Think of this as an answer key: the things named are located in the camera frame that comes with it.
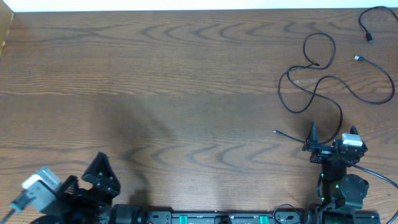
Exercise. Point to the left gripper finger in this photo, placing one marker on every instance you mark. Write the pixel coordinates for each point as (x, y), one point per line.
(100, 174)
(69, 186)

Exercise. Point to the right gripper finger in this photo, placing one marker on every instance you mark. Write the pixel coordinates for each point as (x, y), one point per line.
(311, 142)
(353, 130)

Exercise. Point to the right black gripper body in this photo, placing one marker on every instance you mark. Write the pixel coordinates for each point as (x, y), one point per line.
(327, 149)

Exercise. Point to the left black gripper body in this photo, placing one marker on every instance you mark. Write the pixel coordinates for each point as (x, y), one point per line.
(78, 188)

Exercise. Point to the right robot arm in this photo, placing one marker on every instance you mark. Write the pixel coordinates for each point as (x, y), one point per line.
(342, 194)

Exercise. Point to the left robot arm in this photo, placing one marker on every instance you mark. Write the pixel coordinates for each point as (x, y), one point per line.
(68, 216)

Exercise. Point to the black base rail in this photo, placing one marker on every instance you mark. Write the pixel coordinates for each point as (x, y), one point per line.
(233, 217)

